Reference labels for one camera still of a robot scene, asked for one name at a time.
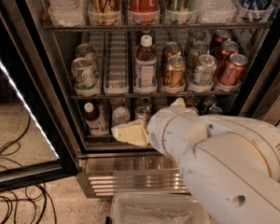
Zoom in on rear red soda can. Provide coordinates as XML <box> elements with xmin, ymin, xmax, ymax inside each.
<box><xmin>210</xmin><ymin>30</ymin><xmax>231</xmax><ymax>50</ymax></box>

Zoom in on bottom green can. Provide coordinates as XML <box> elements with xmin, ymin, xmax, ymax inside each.
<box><xmin>208</xmin><ymin>106</ymin><xmax>223</xmax><ymax>115</ymax></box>

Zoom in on white soda can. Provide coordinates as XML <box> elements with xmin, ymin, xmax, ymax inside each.
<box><xmin>189</xmin><ymin>54</ymin><xmax>217</xmax><ymax>92</ymax></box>
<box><xmin>187</xmin><ymin>41</ymin><xmax>209</xmax><ymax>68</ymax></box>

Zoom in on clear plastic bin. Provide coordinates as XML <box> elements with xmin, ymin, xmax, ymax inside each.
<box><xmin>109</xmin><ymin>192</ymin><xmax>211</xmax><ymax>224</ymax></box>

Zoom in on top shelf green can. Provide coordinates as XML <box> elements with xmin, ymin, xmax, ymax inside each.
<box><xmin>164</xmin><ymin>0</ymin><xmax>198</xmax><ymax>24</ymax></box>

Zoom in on front gold soda can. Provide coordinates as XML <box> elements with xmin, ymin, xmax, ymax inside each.
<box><xmin>162</xmin><ymin>55</ymin><xmax>186</xmax><ymax>91</ymax></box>

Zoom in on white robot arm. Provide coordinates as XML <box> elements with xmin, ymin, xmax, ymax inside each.
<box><xmin>112</xmin><ymin>103</ymin><xmax>280</xmax><ymax>224</ymax></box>

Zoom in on blue label plastic bottle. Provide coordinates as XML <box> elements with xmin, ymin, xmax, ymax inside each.
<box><xmin>135</xmin><ymin>35</ymin><xmax>157</xmax><ymax>93</ymax></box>

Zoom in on gold soda can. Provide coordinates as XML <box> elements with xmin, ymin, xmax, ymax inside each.
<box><xmin>161</xmin><ymin>41</ymin><xmax>182</xmax><ymax>64</ymax></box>
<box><xmin>162</xmin><ymin>55</ymin><xmax>186</xmax><ymax>91</ymax></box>

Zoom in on bottom shelf tea bottle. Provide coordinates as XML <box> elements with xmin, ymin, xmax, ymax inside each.
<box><xmin>84</xmin><ymin>103</ymin><xmax>108</xmax><ymax>135</ymax></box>

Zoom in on right glass fridge door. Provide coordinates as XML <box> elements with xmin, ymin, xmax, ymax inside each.
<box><xmin>239</xmin><ymin>37</ymin><xmax>280</xmax><ymax>126</ymax></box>

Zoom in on bottom silver can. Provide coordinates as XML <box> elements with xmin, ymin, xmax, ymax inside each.
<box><xmin>134</xmin><ymin>106</ymin><xmax>150</xmax><ymax>122</ymax></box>

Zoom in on empty white shelf tray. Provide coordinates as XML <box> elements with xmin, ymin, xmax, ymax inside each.
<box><xmin>104</xmin><ymin>32</ymin><xmax>129</xmax><ymax>95</ymax></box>

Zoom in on front red soda can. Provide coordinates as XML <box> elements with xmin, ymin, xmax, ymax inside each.
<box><xmin>217</xmin><ymin>53</ymin><xmax>247</xmax><ymax>87</ymax></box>

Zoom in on top shelf water bottle right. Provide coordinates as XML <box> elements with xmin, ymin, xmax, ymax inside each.
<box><xmin>196</xmin><ymin>0</ymin><xmax>236</xmax><ymax>23</ymax></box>

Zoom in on shelf water bottle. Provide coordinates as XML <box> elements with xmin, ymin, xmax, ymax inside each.
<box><xmin>49</xmin><ymin>0</ymin><xmax>88</xmax><ymax>27</ymax></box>
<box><xmin>196</xmin><ymin>0</ymin><xmax>236</xmax><ymax>23</ymax></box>
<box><xmin>112</xmin><ymin>106</ymin><xmax>131</xmax><ymax>127</ymax></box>

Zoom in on middle white soda can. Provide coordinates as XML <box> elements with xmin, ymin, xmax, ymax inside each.
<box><xmin>187</xmin><ymin>41</ymin><xmax>209</xmax><ymax>68</ymax></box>

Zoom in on top shelf coca-cola can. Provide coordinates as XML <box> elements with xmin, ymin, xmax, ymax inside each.
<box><xmin>129</xmin><ymin>0</ymin><xmax>159</xmax><ymax>24</ymax></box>

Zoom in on open glass fridge door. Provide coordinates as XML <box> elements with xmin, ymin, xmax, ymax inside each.
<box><xmin>0</xmin><ymin>0</ymin><xmax>78</xmax><ymax>192</ymax></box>

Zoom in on rear green 7up can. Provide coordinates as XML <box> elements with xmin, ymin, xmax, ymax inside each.
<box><xmin>76</xmin><ymin>43</ymin><xmax>99</xmax><ymax>75</ymax></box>

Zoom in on middle red soda can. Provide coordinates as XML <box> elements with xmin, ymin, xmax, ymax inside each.
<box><xmin>213</xmin><ymin>40</ymin><xmax>239</xmax><ymax>72</ymax></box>

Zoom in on top shelf gold can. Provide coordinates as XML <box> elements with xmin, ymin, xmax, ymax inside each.
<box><xmin>88</xmin><ymin>0</ymin><xmax>120</xmax><ymax>25</ymax></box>

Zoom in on bottom shelf water bottle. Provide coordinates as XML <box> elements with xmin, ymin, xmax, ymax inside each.
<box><xmin>112</xmin><ymin>106</ymin><xmax>131</xmax><ymax>127</ymax></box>

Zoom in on green 7up can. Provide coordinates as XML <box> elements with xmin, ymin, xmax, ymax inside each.
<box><xmin>76</xmin><ymin>43</ymin><xmax>99</xmax><ymax>75</ymax></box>
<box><xmin>71</xmin><ymin>58</ymin><xmax>98</xmax><ymax>96</ymax></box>

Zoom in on top shelf blue can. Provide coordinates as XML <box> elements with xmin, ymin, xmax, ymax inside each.
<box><xmin>234</xmin><ymin>0</ymin><xmax>273</xmax><ymax>22</ymax></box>

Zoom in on red soda can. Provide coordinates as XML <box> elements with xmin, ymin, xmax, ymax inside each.
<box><xmin>213</xmin><ymin>40</ymin><xmax>239</xmax><ymax>72</ymax></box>
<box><xmin>217</xmin><ymin>53</ymin><xmax>247</xmax><ymax>87</ymax></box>
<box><xmin>210</xmin><ymin>30</ymin><xmax>231</xmax><ymax>50</ymax></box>

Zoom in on rear gold soda can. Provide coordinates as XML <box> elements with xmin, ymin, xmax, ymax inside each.
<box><xmin>161</xmin><ymin>41</ymin><xmax>182</xmax><ymax>64</ymax></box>

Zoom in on top shelf water bottle left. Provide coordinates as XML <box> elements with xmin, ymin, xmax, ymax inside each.
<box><xmin>49</xmin><ymin>0</ymin><xmax>88</xmax><ymax>27</ymax></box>

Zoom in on front green 7up can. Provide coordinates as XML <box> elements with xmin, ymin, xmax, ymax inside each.
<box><xmin>71</xmin><ymin>58</ymin><xmax>98</xmax><ymax>96</ymax></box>

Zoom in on black floor cables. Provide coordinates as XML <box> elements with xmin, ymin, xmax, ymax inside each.
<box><xmin>0</xmin><ymin>114</ymin><xmax>58</xmax><ymax>224</ymax></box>

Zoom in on steel fridge bottom grille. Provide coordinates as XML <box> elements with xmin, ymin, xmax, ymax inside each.
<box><xmin>77</xmin><ymin>149</ymin><xmax>189</xmax><ymax>198</ymax></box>

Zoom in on front white soda can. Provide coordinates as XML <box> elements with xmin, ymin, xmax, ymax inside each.
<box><xmin>189</xmin><ymin>54</ymin><xmax>217</xmax><ymax>92</ymax></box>

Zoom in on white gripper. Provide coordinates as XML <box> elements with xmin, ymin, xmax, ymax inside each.
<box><xmin>111</xmin><ymin>97</ymin><xmax>207</xmax><ymax>160</ymax></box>

